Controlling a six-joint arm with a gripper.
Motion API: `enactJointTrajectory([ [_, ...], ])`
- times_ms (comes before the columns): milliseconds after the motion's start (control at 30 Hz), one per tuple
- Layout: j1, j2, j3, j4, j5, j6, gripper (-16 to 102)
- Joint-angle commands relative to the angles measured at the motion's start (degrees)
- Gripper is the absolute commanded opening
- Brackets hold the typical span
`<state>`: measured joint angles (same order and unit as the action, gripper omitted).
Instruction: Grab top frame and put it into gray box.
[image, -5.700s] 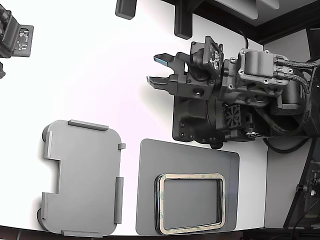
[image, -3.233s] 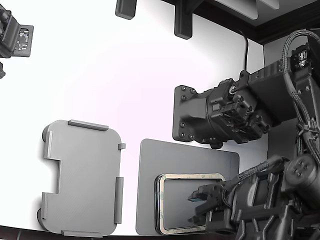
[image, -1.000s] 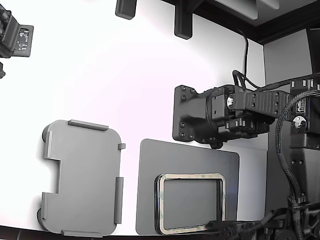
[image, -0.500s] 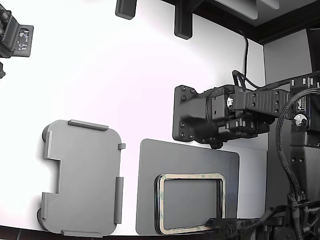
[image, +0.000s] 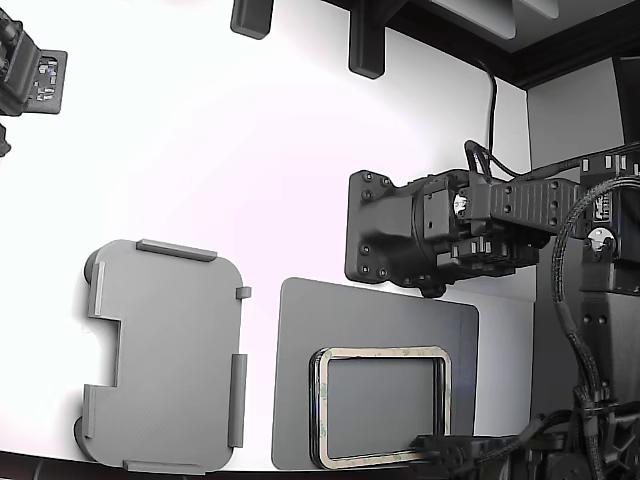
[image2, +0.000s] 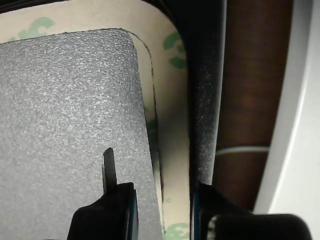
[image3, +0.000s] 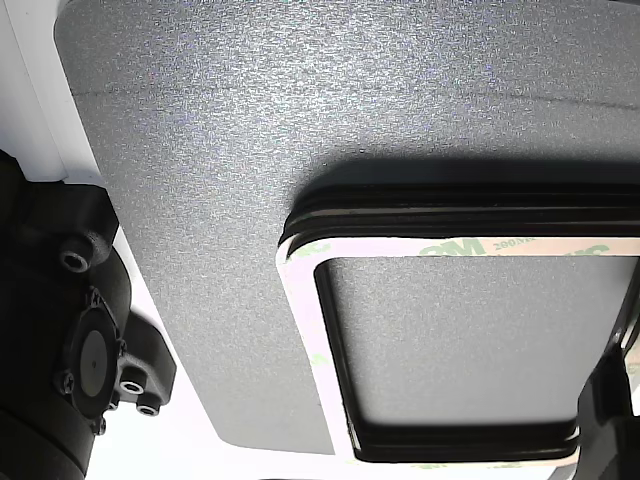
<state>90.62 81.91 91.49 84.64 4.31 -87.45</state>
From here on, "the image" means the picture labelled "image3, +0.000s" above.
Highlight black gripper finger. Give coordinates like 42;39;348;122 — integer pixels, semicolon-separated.
574;344;640;480

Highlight black frame with tape liner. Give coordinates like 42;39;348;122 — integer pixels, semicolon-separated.
274;234;640;474

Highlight gray textured mat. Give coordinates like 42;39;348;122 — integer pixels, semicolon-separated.
53;0;640;459

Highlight black rectangular frame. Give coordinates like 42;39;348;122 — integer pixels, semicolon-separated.
282;183;640;464
282;199;640;464

